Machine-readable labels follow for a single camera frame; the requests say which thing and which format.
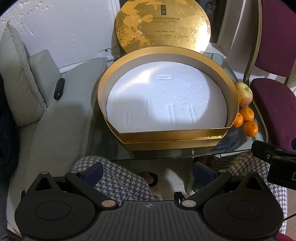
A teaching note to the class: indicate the white foam insert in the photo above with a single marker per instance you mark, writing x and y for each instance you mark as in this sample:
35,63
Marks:
166,97

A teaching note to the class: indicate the grey sofa armrest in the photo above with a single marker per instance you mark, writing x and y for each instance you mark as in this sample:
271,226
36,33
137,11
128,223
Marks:
44,69

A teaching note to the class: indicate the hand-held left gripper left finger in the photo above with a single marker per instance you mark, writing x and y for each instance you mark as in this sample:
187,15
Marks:
93,173

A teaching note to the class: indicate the grey sofa seat cushion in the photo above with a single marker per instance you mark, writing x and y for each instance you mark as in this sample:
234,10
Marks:
67,120

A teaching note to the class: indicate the orange tangerine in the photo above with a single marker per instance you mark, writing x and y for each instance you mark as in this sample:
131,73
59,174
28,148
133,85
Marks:
251,128
237,120
247,114

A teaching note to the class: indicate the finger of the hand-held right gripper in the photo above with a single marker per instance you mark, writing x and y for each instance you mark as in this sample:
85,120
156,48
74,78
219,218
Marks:
266,150
294,143

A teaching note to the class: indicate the purple padded chair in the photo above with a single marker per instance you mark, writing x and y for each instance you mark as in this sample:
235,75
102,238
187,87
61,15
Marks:
272,104

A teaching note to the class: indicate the gold round gift box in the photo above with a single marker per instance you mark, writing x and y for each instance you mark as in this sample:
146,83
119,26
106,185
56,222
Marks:
171,136

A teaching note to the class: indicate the black oval remote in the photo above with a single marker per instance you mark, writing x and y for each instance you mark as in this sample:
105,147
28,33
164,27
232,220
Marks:
59,89

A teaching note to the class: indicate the person's foot in sandal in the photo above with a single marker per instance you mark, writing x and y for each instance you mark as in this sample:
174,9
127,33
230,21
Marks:
208,160
150,178

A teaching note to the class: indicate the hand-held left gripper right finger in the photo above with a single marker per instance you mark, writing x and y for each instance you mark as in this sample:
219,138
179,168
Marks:
202,173

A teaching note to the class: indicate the person's left houndstooth trouser leg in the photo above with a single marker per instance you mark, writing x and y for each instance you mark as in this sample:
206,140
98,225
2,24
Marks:
122,183

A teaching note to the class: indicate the gold round box lid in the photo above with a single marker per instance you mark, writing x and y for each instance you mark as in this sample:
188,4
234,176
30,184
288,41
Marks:
161,23

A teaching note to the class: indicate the red yellow apple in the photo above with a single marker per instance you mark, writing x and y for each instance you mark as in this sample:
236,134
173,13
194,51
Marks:
244,93

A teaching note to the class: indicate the dark cloth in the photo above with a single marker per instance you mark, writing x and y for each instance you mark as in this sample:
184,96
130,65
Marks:
9,129

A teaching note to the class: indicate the grey sofa pillow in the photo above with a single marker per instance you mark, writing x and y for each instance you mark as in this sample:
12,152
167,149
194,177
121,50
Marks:
16,76

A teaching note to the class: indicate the person's left foot in sandal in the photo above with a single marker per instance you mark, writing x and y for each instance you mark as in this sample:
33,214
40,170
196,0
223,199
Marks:
150,178

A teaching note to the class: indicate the glass desktop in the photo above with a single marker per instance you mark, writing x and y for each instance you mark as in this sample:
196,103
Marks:
104,141

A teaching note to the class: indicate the person's right foot in sandal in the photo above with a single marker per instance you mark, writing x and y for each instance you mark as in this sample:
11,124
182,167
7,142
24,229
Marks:
208,160

